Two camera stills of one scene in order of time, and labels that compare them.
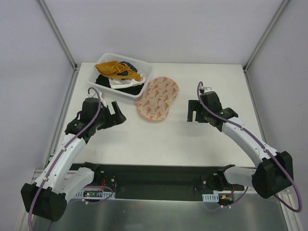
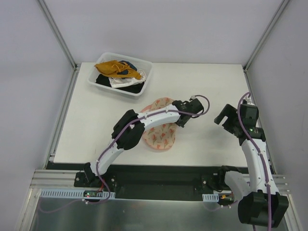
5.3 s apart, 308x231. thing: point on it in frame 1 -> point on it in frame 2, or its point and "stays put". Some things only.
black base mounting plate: (160, 181) stays put
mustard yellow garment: (117, 70) stays put
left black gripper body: (112, 118) -> (182, 119)
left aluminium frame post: (59, 34) stays put
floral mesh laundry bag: (160, 94) -> (160, 137)
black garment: (134, 89) stays put
